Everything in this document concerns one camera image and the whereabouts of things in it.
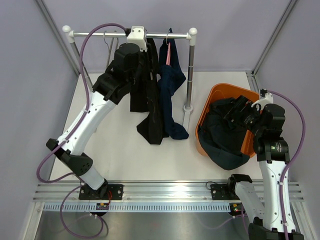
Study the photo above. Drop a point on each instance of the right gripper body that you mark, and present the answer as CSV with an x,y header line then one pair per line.
x,y
249,117

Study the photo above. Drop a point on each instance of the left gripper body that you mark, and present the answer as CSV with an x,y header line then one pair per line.
x,y
145,63

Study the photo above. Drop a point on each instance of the pink clothes hanger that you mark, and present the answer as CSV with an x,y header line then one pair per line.
x,y
168,49

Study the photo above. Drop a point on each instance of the navy blue shorts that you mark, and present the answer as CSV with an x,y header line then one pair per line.
x,y
171,78

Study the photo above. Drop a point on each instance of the black shorts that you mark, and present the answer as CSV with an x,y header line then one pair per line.
x,y
147,112

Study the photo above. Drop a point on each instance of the dark teal shorts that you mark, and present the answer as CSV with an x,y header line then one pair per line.
x,y
221,139

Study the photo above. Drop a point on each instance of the grey clothes hanger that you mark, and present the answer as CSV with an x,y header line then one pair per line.
x,y
110,46

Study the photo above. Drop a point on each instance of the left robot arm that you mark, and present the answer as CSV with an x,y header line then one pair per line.
x,y
128,73

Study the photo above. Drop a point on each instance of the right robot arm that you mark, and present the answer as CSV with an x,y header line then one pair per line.
x,y
270,218

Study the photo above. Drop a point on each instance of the metal clothes rack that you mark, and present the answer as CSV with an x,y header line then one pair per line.
x,y
191,36

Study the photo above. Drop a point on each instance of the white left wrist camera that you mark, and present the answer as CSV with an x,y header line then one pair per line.
x,y
138,36

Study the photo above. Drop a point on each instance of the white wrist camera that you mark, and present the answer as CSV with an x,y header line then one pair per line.
x,y
265,98
138,36

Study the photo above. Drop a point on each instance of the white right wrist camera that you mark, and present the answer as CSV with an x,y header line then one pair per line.
x,y
265,98

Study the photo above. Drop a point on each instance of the aluminium mounting rail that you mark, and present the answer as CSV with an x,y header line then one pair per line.
x,y
135,191

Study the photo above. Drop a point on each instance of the white slotted cable duct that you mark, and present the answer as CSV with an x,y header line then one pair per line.
x,y
139,207

